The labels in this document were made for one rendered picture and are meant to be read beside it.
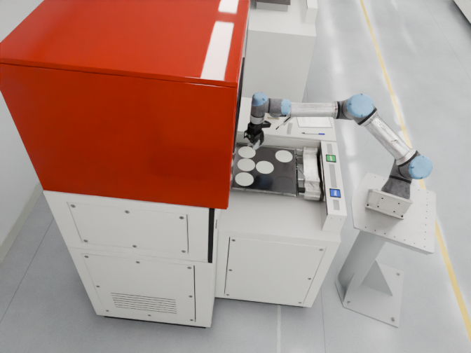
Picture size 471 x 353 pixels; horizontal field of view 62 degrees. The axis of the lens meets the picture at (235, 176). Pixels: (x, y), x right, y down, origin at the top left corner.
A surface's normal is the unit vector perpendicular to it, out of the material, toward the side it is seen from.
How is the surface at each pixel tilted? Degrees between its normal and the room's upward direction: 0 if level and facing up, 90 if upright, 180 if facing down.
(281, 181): 0
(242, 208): 0
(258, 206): 0
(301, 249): 90
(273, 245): 90
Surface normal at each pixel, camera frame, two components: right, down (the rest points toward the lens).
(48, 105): -0.08, 0.72
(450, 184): 0.07, -0.69
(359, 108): -0.08, -0.07
